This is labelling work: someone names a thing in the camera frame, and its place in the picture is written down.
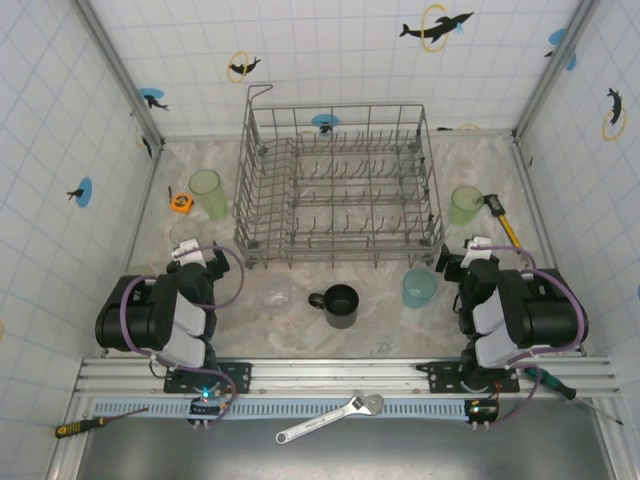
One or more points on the teal plastic cup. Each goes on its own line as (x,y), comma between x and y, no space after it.
(419,292)

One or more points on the short green plastic cup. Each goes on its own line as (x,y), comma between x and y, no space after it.
(462,207)

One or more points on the tall green plastic cup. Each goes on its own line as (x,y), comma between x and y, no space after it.
(210,195)

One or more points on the black mug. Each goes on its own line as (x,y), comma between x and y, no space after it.
(340,307)

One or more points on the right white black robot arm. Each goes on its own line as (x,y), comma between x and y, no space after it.
(545,315)

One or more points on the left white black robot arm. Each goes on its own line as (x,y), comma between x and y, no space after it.
(135,320)

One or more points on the orange tape measure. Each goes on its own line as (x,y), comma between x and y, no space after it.
(181,203)

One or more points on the blue oval fish sticker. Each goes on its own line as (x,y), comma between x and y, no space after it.
(325,121)
(84,192)
(150,95)

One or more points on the silver adjustable wrench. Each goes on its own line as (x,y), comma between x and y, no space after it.
(350,407)

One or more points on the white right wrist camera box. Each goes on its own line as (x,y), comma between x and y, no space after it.
(479,247)

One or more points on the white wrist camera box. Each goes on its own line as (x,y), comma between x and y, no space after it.
(479,247)
(186,249)

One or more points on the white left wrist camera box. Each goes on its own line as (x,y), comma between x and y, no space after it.
(186,249)

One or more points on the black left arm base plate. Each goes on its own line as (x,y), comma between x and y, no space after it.
(235,377)

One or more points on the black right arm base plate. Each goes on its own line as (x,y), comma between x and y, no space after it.
(442,377)

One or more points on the aluminium frame base bar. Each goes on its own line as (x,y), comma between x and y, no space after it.
(210,136)

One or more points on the aluminium mounting rail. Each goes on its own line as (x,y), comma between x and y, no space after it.
(325,372)

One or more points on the aluminium corner post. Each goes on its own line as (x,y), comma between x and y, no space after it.
(555,70)
(117,70)

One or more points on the blue patch wall sticker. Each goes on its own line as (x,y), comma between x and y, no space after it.
(557,37)

